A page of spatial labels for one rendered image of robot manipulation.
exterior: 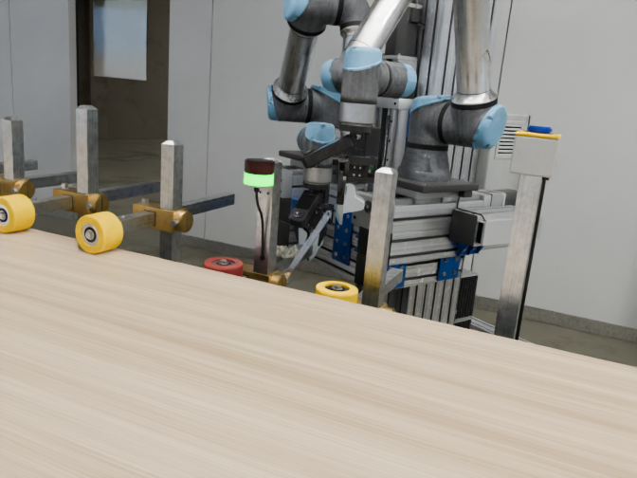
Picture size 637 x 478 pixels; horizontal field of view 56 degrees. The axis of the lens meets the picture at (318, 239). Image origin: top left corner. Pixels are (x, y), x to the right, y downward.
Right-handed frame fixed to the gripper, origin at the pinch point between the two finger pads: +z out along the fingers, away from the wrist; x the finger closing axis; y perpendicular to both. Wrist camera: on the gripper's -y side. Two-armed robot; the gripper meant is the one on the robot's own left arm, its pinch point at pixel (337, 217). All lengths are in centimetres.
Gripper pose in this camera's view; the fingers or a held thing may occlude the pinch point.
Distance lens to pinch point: 128.6
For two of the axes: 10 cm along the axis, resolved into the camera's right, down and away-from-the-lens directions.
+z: -0.8, 9.7, 2.5
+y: 9.9, 1.0, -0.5
